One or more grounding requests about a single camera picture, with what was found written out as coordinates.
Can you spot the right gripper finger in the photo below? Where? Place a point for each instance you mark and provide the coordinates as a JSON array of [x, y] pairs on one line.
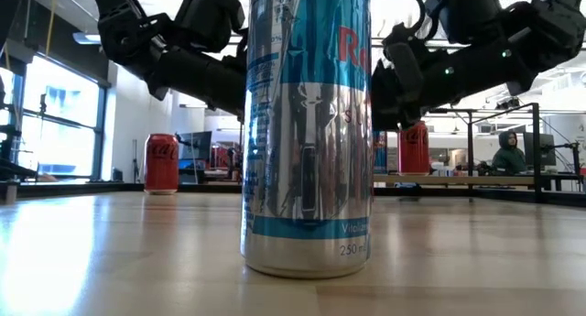
[[384, 105], [415, 114]]

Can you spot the red Coca-Cola can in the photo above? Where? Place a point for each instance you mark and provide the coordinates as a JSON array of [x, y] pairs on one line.
[[161, 167], [414, 153]]

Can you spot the silver blue Red Bull can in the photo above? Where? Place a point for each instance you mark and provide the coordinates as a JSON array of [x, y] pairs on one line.
[[380, 155], [307, 146]]

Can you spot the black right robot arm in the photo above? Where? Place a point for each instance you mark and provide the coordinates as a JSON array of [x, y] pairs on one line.
[[549, 27]]

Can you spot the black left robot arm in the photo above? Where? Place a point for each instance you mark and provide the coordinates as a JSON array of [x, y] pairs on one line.
[[128, 36]]

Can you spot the black computer monitor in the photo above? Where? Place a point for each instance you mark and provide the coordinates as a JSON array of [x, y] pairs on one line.
[[547, 149], [199, 146]]

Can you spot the long ceiling light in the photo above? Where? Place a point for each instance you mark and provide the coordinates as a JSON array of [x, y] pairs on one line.
[[87, 38]]

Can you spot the large glass window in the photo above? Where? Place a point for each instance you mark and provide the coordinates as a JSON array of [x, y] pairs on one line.
[[59, 123]]

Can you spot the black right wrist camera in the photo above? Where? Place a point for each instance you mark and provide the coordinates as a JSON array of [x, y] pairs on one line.
[[462, 14]]

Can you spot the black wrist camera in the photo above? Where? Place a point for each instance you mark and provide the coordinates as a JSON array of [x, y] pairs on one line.
[[462, 14], [208, 16]]

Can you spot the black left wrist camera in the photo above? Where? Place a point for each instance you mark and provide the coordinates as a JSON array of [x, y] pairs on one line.
[[208, 16]]

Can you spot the wooden shelf with black frame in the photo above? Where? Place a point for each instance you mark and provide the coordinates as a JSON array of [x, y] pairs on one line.
[[480, 179]]

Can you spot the black aluminium table frame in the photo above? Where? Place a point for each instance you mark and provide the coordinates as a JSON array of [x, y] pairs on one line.
[[206, 188]]

